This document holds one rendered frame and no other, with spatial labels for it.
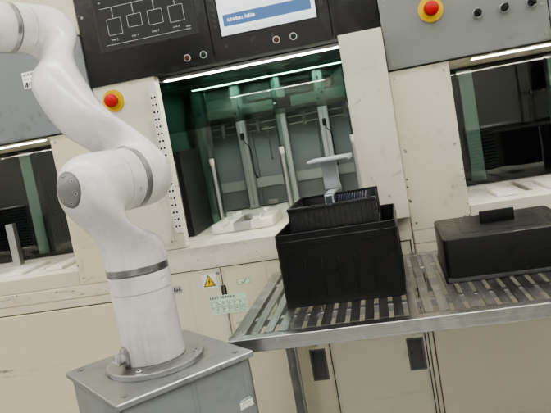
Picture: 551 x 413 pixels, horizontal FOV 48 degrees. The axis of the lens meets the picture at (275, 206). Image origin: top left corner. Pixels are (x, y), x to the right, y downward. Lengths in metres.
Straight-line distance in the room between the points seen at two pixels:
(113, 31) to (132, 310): 1.03
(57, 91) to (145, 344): 0.51
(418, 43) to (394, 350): 0.89
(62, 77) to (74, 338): 1.09
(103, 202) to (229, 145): 1.71
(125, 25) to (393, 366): 1.30
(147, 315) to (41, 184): 1.48
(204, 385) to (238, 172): 1.71
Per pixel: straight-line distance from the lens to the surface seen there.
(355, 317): 1.31
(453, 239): 1.45
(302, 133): 2.73
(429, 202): 1.84
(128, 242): 1.17
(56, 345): 2.19
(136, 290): 1.19
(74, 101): 1.25
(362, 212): 1.42
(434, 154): 1.83
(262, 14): 1.87
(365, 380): 1.97
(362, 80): 1.77
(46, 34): 1.38
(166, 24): 1.93
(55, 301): 2.15
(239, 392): 1.23
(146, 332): 1.21
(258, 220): 2.07
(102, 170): 1.13
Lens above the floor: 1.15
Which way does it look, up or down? 6 degrees down
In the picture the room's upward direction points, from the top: 10 degrees counter-clockwise
